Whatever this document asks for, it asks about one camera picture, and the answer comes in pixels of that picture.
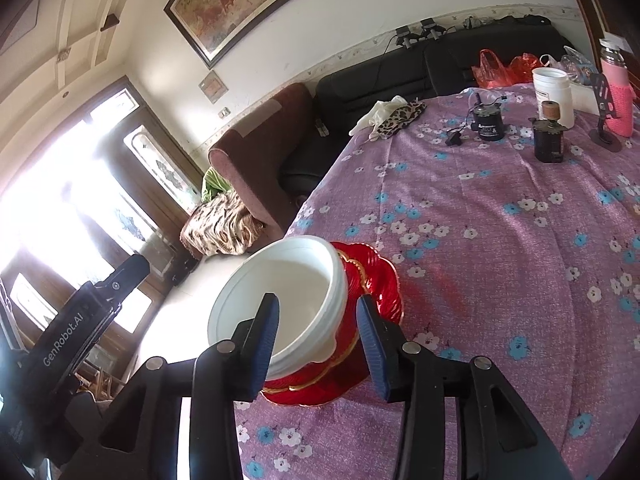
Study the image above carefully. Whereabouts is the white plastic jar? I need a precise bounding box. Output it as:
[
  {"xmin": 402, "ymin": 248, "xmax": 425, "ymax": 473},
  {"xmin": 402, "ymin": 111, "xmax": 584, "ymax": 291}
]
[{"xmin": 531, "ymin": 67, "xmax": 574, "ymax": 129}]

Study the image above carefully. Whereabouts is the pink knit-covered bottle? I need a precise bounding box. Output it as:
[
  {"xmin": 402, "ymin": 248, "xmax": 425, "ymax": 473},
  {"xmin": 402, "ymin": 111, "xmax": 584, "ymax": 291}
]
[{"xmin": 599, "ymin": 39, "xmax": 637, "ymax": 139}]

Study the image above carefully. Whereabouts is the glass panel door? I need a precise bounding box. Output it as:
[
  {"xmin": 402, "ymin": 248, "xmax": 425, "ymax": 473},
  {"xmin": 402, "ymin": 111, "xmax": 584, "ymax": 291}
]
[{"xmin": 0, "ymin": 76, "xmax": 207, "ymax": 356}]

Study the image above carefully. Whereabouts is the black leather sofa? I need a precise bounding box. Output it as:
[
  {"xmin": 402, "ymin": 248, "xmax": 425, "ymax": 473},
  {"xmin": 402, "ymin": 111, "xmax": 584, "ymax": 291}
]
[{"xmin": 279, "ymin": 24, "xmax": 577, "ymax": 202}]

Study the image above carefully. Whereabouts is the black cylindrical pump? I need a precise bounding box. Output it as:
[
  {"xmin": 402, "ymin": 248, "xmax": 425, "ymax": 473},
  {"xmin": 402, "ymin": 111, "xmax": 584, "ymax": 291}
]
[{"xmin": 471, "ymin": 101, "xmax": 506, "ymax": 142}]

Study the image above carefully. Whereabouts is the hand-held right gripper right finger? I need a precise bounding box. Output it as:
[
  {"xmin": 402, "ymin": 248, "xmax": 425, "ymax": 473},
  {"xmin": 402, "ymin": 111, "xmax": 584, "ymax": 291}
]
[{"xmin": 356, "ymin": 294, "xmax": 573, "ymax": 480}]

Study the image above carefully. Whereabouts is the green cloth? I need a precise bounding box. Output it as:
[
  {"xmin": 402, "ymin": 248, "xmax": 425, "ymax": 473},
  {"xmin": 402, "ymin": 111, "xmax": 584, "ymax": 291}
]
[{"xmin": 201, "ymin": 167, "xmax": 232, "ymax": 202}]

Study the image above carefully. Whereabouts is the white cloth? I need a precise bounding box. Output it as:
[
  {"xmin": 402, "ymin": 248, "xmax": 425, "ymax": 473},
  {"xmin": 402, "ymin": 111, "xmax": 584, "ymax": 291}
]
[{"xmin": 348, "ymin": 95, "xmax": 417, "ymax": 137}]

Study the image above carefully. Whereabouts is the black metal stand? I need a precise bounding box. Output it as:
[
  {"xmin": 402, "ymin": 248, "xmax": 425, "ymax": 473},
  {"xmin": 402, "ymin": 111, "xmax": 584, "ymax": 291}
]
[{"xmin": 589, "ymin": 72, "xmax": 624, "ymax": 154}]

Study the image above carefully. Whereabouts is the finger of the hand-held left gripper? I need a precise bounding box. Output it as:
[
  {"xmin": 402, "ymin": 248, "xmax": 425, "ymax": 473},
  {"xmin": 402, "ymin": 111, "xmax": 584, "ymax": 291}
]
[{"xmin": 75, "ymin": 254, "xmax": 152, "ymax": 312}]

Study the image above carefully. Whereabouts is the small wall plaque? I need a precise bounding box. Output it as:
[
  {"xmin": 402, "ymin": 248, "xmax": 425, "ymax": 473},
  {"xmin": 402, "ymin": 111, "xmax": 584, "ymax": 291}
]
[{"xmin": 198, "ymin": 70, "xmax": 229, "ymax": 106}]

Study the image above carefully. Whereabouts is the brown armchair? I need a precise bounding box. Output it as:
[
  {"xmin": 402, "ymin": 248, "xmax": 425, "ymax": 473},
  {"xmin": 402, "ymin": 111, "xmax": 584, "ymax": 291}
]
[{"xmin": 207, "ymin": 82, "xmax": 314, "ymax": 237}]

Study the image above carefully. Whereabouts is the black grinder with wooden knob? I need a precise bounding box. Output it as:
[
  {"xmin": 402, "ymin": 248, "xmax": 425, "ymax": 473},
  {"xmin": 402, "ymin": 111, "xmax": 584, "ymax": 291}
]
[{"xmin": 530, "ymin": 101, "xmax": 567, "ymax": 164}]

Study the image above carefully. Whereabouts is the white plastic bowl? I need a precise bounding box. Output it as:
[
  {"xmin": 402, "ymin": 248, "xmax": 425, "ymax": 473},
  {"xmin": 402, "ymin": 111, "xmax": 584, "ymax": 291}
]
[{"xmin": 207, "ymin": 235, "xmax": 349, "ymax": 361}]

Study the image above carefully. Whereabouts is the clear plastic bag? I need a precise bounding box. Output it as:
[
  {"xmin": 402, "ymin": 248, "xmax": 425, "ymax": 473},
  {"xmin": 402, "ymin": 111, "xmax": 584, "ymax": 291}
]
[{"xmin": 539, "ymin": 45, "xmax": 597, "ymax": 86}]

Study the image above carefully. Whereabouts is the black device on sofa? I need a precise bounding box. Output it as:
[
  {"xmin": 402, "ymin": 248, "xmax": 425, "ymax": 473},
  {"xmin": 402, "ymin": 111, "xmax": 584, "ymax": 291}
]
[{"xmin": 394, "ymin": 17, "xmax": 445, "ymax": 52}]

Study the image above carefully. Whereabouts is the framed painting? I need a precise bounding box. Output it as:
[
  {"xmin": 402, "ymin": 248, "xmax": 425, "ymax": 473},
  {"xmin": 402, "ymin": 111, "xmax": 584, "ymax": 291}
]
[{"xmin": 164, "ymin": 0, "xmax": 362, "ymax": 70}]

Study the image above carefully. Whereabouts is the leopard print cloth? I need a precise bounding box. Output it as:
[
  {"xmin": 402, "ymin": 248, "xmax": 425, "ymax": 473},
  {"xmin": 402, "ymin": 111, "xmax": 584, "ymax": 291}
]
[{"xmin": 372, "ymin": 100, "xmax": 428, "ymax": 141}]

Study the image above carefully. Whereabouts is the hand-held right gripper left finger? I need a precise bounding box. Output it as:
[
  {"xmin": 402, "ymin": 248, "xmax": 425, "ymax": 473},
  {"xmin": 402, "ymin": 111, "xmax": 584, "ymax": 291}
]
[{"xmin": 70, "ymin": 292, "xmax": 280, "ymax": 480}]

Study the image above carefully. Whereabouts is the leopard print stool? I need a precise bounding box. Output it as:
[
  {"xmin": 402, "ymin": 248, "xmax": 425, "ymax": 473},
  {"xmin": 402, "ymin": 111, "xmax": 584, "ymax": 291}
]
[{"xmin": 179, "ymin": 192, "xmax": 264, "ymax": 259}]

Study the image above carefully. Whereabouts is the white box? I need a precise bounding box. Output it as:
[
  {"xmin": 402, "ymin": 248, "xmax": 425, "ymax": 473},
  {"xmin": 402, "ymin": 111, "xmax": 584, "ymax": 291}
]
[{"xmin": 570, "ymin": 80, "xmax": 602, "ymax": 112}]

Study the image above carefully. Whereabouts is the red plate gold rim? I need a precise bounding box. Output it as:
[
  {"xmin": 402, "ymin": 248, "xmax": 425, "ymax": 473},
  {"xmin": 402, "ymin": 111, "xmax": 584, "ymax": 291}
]
[{"xmin": 259, "ymin": 241, "xmax": 404, "ymax": 408}]

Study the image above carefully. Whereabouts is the red plastic bag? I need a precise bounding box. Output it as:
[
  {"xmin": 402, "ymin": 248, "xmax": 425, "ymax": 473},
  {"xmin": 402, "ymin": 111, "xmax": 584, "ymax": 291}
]
[{"xmin": 472, "ymin": 48, "xmax": 539, "ymax": 89}]

